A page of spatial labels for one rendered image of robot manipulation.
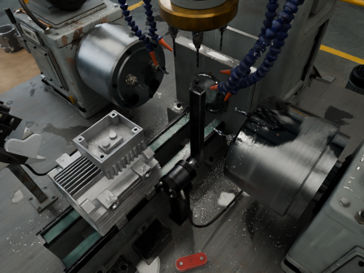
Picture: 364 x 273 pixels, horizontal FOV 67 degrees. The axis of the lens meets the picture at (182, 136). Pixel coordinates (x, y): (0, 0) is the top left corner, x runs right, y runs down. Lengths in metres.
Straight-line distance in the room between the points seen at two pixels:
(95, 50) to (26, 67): 2.05
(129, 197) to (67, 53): 0.57
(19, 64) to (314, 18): 2.59
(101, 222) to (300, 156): 0.44
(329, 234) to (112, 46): 0.73
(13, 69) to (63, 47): 2.00
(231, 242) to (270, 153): 0.35
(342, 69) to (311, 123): 2.40
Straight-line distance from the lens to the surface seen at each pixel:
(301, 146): 0.60
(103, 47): 0.91
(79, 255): 0.76
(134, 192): 0.66
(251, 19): 0.86
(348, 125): 1.23
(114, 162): 0.61
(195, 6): 0.62
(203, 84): 0.88
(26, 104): 1.39
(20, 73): 2.89
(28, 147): 0.57
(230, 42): 0.92
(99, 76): 0.90
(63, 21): 1.05
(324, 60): 3.08
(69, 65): 1.04
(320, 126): 0.65
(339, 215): 0.55
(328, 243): 0.65
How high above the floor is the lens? 1.60
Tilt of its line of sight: 50 degrees down
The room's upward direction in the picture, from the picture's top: 3 degrees counter-clockwise
